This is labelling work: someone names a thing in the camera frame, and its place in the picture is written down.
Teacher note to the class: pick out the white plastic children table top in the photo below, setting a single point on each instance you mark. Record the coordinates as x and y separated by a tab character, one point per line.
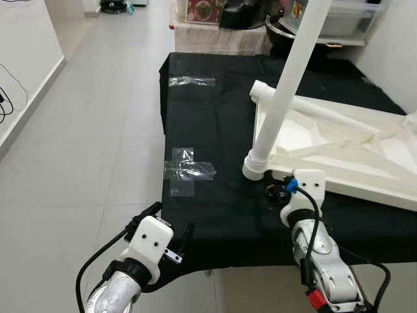
365	176

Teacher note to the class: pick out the white plastic table leg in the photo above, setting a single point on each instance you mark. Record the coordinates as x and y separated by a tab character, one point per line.
410	119
313	107
287	78

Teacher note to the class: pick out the cross-shaped clear tape patch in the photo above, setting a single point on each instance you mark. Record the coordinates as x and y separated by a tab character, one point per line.
189	171

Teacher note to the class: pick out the black tablecloth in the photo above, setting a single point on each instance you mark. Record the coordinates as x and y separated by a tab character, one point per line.
215	117

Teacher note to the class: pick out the clear tape strip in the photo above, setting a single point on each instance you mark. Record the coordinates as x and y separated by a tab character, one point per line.
191	81

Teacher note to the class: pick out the beige cloth covered bench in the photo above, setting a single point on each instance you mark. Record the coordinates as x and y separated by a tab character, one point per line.
215	39

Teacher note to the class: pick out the black bag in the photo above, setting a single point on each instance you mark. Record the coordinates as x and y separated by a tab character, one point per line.
247	13

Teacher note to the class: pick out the clear plastic storage box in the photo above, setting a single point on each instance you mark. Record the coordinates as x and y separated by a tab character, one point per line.
352	19

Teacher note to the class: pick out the red printed box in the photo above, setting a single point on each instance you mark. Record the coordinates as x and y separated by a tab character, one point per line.
203	10

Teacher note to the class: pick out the mop with teal head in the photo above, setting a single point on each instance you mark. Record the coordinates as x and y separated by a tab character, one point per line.
130	6

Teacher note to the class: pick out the black round floor device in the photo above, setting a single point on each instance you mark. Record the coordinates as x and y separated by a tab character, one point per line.
114	5

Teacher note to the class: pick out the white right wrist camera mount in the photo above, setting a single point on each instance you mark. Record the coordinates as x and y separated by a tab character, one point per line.
309	192

